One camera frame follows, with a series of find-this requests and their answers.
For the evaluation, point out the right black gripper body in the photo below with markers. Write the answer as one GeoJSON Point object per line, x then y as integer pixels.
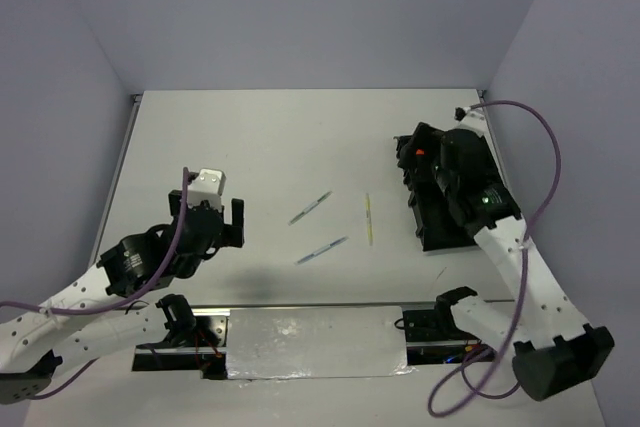
{"type": "Point", "coordinates": [445, 176]}

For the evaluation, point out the blue thin pen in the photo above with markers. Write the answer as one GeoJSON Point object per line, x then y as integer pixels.
{"type": "Point", "coordinates": [320, 251]}

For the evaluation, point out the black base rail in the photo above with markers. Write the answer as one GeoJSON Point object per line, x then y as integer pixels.
{"type": "Point", "coordinates": [205, 351]}

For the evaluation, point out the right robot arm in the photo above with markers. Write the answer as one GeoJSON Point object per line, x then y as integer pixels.
{"type": "Point", "coordinates": [549, 343]}

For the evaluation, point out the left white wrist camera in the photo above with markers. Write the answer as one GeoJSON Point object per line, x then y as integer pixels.
{"type": "Point", "coordinates": [207, 185]}

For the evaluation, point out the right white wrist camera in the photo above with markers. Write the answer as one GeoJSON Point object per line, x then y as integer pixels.
{"type": "Point", "coordinates": [468, 119]}

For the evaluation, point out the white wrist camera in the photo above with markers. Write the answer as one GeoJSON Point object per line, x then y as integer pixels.
{"type": "Point", "coordinates": [468, 119]}
{"type": "Point", "coordinates": [207, 185]}

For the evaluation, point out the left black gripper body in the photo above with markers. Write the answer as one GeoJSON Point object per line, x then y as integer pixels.
{"type": "Point", "coordinates": [176, 200]}

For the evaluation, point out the silver foil sheet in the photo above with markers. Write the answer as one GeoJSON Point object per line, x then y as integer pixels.
{"type": "Point", "coordinates": [314, 343]}

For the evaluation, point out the yellow thin pen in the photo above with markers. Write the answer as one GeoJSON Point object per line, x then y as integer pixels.
{"type": "Point", "coordinates": [369, 225]}

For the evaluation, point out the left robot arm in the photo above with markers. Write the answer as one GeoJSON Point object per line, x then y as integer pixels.
{"type": "Point", "coordinates": [94, 316]}

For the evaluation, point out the black compartment organizer tray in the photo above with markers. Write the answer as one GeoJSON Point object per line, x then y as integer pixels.
{"type": "Point", "coordinates": [445, 222]}

